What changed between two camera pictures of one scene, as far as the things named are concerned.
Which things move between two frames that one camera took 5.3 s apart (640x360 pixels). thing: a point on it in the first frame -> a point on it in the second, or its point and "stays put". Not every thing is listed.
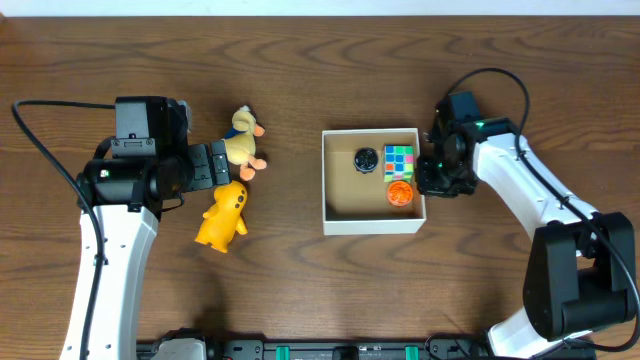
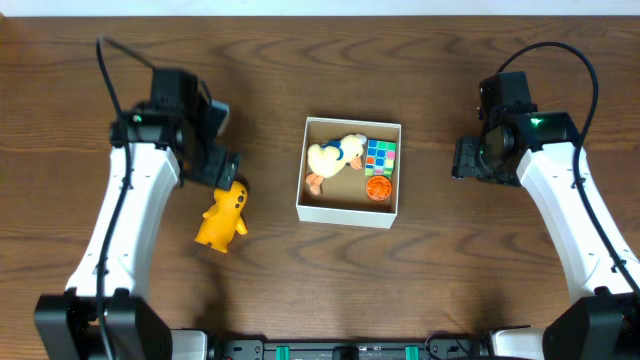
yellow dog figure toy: [224, 218] stays put
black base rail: [359, 348] stays put
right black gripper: [427, 185] -> [465, 162]
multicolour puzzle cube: [399, 162] -> [380, 158]
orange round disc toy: [399, 193] -> [379, 188]
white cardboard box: [356, 203] -> [344, 198]
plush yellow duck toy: [240, 143] -> [329, 158]
